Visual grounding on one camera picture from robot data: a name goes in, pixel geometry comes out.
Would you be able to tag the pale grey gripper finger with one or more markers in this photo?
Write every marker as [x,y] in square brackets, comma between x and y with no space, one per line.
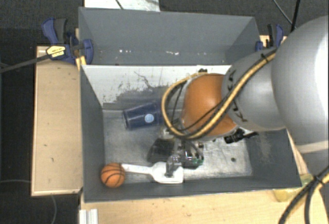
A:
[169,166]
[178,164]

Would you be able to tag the white brush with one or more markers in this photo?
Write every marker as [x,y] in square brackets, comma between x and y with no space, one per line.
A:
[159,172]

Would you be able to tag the dark blue cup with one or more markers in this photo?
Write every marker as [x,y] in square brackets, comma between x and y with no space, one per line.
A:
[141,116]

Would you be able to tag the orange basketball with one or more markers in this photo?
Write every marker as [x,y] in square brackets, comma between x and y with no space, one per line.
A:
[112,175]

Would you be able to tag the pale wood board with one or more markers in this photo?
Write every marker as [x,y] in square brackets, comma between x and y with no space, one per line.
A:
[57,120]

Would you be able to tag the grey metal bin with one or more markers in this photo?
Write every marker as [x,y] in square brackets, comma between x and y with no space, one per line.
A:
[154,38]

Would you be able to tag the black cylinder on white bracket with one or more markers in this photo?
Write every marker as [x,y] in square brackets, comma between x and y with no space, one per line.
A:
[235,138]

